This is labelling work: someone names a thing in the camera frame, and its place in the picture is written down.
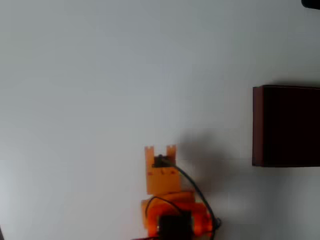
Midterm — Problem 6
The small black object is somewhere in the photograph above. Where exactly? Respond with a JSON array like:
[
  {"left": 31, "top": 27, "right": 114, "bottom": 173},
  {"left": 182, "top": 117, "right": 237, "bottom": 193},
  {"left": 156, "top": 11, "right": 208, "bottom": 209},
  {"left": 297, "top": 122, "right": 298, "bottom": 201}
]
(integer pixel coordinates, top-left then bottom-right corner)
[{"left": 152, "top": 154, "right": 170, "bottom": 169}]

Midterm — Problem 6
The black rounded object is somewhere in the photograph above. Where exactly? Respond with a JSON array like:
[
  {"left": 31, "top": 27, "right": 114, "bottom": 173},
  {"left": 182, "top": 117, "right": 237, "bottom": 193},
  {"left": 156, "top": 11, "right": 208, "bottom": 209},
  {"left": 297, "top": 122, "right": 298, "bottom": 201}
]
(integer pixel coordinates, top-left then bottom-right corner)
[{"left": 301, "top": 0, "right": 320, "bottom": 10}]

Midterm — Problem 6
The thick black cable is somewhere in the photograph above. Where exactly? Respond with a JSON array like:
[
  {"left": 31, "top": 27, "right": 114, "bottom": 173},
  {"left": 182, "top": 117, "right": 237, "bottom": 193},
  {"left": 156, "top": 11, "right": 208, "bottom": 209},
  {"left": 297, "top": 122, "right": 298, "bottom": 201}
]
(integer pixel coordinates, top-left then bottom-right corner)
[{"left": 171, "top": 162, "right": 222, "bottom": 240}]

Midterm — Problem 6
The dark red open box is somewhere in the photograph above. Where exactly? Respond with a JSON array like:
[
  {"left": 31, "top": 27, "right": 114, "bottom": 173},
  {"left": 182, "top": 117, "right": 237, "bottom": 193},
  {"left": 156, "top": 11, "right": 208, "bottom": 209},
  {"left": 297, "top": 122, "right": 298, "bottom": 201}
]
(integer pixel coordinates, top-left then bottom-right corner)
[{"left": 251, "top": 84, "right": 320, "bottom": 168}]

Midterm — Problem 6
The thin black cable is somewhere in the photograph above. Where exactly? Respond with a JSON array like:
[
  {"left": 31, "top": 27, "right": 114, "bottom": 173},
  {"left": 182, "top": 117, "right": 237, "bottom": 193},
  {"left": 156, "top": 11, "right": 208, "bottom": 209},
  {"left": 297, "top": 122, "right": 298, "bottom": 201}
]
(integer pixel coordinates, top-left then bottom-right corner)
[{"left": 145, "top": 196, "right": 186, "bottom": 217}]

